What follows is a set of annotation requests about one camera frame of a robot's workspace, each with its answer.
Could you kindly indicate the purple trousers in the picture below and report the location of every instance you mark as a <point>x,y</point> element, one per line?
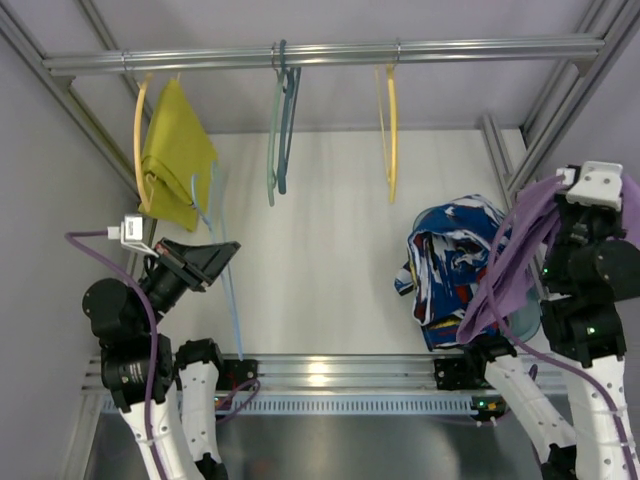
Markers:
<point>533,221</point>

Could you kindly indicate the dark teal hanger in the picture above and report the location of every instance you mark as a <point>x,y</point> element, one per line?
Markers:
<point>292,76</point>

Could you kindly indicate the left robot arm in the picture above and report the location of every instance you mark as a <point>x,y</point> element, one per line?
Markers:
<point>165,395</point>

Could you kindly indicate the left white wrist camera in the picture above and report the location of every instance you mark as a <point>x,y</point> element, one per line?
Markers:
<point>130,234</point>

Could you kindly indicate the left yellow hanger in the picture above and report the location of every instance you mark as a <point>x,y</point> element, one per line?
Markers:
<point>137,147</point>

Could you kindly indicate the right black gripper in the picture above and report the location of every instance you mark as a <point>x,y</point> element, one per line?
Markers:
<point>570,220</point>

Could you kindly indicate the aluminium frame post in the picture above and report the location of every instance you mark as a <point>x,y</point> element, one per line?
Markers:
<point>23,42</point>
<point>563,97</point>

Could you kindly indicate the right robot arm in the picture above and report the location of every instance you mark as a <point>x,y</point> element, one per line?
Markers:
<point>588,269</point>

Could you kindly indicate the light green hanger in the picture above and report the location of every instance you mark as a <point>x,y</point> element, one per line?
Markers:
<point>274,135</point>

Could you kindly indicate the yellow-green trousers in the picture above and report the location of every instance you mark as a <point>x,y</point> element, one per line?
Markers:
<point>175,147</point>

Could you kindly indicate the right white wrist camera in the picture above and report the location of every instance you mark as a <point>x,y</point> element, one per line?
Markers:
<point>593,184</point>

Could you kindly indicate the light blue hanger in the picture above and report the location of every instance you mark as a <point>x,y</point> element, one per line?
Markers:
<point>213,218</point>

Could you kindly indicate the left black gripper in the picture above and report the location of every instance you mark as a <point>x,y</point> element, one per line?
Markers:
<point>186,270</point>

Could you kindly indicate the yellow hanger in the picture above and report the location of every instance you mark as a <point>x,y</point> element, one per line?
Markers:
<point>137,147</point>
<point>389,131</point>

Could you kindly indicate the left aluminium frame post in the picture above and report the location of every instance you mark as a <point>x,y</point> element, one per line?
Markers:
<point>23,42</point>

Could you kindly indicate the right aluminium frame post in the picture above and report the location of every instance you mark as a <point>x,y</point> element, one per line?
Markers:
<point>563,97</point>

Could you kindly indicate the aluminium hanging rail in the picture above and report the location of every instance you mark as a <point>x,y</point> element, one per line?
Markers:
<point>564,47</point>

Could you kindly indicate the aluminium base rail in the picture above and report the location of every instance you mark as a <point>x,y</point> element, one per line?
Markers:
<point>340,385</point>

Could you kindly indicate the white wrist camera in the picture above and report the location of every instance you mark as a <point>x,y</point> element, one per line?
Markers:
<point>593,184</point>
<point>130,234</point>

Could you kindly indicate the blue patterned clothes pile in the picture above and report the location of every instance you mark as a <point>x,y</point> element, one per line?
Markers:
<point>447,255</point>

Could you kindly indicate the right yellow hanger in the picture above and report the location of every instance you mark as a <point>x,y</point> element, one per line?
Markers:
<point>389,131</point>

